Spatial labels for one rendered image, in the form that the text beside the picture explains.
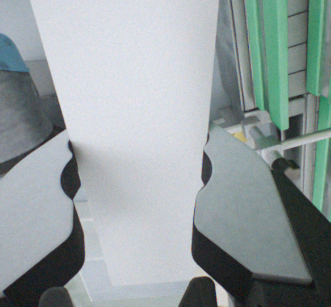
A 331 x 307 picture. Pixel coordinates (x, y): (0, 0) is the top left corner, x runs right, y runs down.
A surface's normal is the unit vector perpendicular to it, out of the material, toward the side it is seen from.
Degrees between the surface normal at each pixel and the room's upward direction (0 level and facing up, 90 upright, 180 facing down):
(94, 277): 0
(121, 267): 0
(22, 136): 55
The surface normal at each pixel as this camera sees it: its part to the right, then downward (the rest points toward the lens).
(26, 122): 0.92, 0.10
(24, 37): 0.06, 0.53
